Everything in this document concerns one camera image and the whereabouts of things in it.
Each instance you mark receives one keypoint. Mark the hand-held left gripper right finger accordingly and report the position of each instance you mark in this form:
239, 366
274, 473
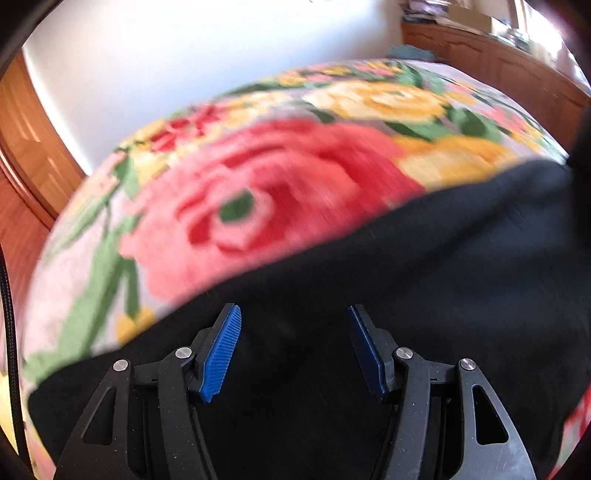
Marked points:
367, 355

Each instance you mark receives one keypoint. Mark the floral blanket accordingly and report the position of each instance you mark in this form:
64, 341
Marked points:
277, 194

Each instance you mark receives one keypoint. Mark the pile of papers and books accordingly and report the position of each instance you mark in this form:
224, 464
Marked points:
425, 9

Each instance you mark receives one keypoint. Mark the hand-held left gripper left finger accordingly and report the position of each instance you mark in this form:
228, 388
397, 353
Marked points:
221, 355

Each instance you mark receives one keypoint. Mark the wooden headboard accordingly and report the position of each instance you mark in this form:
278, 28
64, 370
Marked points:
27, 152

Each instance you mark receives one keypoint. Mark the teal cloth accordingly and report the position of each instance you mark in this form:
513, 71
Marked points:
411, 51

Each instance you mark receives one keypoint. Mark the black pants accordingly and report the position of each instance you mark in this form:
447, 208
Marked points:
461, 240

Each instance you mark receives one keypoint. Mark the wooden cabinet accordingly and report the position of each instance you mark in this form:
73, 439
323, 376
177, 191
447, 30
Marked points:
485, 60

